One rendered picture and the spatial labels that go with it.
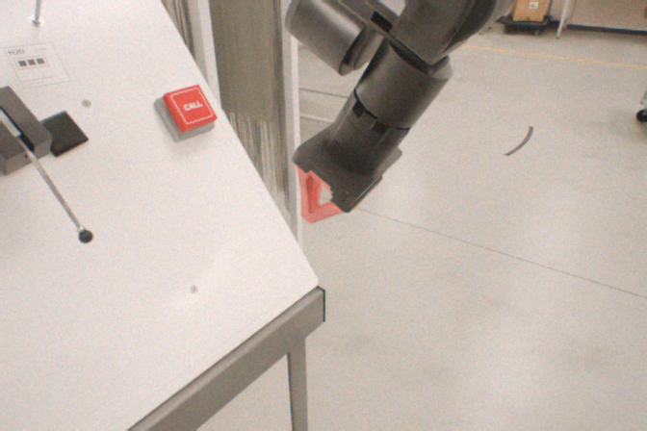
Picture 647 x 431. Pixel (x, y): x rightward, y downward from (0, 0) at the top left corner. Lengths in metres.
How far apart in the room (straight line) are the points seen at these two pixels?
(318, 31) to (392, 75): 0.07
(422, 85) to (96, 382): 0.41
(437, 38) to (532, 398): 1.51
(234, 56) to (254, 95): 0.13
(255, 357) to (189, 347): 0.09
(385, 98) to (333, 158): 0.07
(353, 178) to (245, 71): 1.09
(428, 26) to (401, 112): 0.07
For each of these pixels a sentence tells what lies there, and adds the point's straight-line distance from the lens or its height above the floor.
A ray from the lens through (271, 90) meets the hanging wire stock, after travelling 1.40.
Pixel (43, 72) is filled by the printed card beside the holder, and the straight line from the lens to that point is 0.60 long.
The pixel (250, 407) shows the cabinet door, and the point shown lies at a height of 0.69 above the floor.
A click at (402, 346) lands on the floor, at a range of 1.73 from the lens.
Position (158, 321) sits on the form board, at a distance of 0.53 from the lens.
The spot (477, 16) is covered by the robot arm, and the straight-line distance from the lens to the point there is 0.30.
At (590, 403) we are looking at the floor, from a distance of 1.78.
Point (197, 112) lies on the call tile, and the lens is 0.58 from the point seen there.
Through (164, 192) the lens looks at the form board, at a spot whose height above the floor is 1.02.
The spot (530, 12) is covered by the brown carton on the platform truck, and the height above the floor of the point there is 0.29.
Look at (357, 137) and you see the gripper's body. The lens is 0.36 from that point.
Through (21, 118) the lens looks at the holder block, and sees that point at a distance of 0.47.
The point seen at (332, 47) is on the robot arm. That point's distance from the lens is 0.35.
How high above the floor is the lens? 1.29
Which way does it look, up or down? 33 degrees down
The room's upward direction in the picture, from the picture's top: straight up
